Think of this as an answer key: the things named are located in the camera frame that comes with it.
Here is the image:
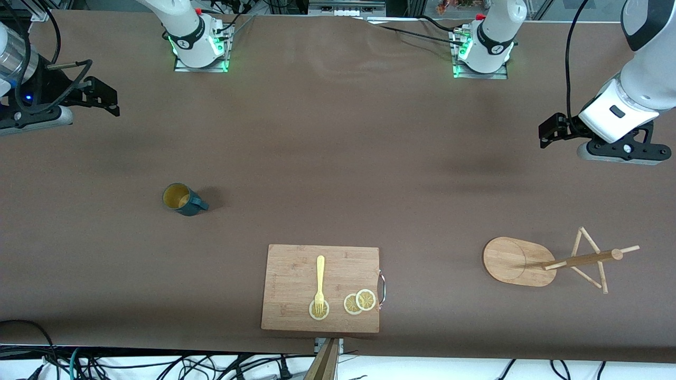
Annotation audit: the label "teal cup yellow inside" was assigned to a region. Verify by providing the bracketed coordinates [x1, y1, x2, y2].
[162, 183, 210, 217]

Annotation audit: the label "wooden cup rack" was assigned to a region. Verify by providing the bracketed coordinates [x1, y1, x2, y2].
[483, 227, 641, 295]

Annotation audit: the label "grey power strip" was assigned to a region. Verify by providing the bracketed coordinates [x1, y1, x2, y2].
[308, 0, 387, 17]

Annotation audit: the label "bamboo cutting board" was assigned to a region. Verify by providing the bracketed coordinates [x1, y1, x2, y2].
[261, 244, 381, 334]

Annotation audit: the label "yellow plastic fork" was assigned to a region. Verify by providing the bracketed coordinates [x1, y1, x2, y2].
[314, 255, 326, 315]

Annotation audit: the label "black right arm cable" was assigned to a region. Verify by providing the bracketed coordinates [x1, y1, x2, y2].
[13, 0, 95, 115]

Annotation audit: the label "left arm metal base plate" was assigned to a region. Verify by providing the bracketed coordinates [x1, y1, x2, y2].
[450, 29, 509, 80]

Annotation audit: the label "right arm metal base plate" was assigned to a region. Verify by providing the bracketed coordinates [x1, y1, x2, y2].
[173, 24, 234, 73]

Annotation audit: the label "black right base cable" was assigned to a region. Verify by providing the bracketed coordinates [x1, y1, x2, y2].
[211, 0, 258, 39]

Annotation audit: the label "black cable across table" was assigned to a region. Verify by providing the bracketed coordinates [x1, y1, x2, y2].
[364, 15, 466, 46]

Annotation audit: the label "black looped floor cable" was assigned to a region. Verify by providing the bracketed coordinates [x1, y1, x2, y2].
[0, 319, 60, 380]

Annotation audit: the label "tangled black floor cables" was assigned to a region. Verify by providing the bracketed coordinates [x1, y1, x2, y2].
[79, 353, 299, 380]

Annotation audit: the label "wooden camera post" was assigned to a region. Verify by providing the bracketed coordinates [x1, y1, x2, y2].
[304, 338, 345, 380]

